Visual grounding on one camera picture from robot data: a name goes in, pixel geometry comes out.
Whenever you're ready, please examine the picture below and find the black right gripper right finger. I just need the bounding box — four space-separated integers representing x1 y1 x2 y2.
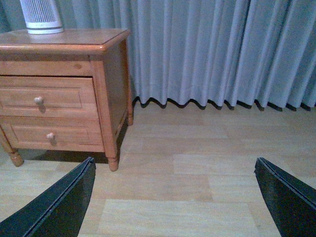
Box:
254 158 316 237

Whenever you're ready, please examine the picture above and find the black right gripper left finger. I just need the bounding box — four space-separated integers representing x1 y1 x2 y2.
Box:
0 157 96 237

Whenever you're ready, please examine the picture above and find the wooden drawer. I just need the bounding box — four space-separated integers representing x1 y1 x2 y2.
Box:
0 117 104 152
0 76 98 119

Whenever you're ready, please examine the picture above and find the wooden nightstand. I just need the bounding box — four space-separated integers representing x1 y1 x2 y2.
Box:
0 29 133 171

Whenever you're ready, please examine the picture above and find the grey curtain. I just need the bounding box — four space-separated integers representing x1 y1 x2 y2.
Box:
0 0 316 112

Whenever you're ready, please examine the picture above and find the white tower air purifier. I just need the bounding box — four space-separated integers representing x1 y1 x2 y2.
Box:
20 0 64 35

